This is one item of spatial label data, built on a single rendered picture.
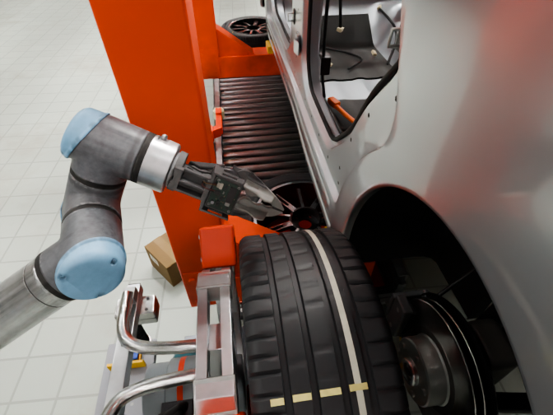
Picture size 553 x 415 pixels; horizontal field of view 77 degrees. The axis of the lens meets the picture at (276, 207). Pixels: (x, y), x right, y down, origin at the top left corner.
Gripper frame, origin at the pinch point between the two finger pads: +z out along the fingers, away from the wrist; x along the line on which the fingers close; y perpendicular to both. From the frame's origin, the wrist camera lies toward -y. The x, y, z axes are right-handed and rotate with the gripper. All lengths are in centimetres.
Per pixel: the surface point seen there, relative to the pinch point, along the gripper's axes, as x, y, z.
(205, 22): 46, -208, -47
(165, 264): -81, -107, -13
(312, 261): -5.6, 5.7, 9.3
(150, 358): -79, -40, -7
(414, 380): -24, 6, 45
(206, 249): -16.5, -7.0, -8.4
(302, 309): -10.3, 15.4, 7.4
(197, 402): -26.7, 22.1, -3.7
